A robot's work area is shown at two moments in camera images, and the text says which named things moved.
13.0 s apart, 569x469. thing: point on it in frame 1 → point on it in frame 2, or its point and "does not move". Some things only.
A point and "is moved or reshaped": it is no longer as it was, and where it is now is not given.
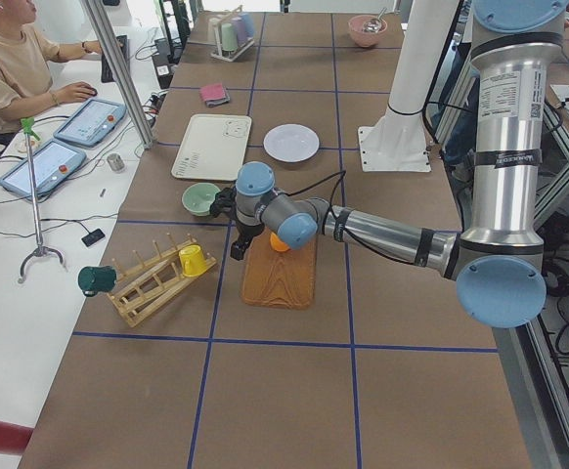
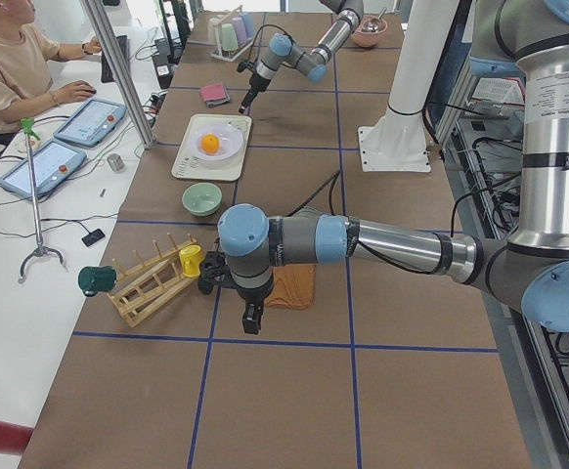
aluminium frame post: (120, 72) does not move
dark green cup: (94, 279) does not move
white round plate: (291, 143) → (230, 137)
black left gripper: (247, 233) → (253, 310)
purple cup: (240, 29) does not move
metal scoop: (373, 24) does not move
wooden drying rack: (143, 291) does not move
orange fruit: (277, 244) is moved or reshaped
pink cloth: (212, 92) does not move
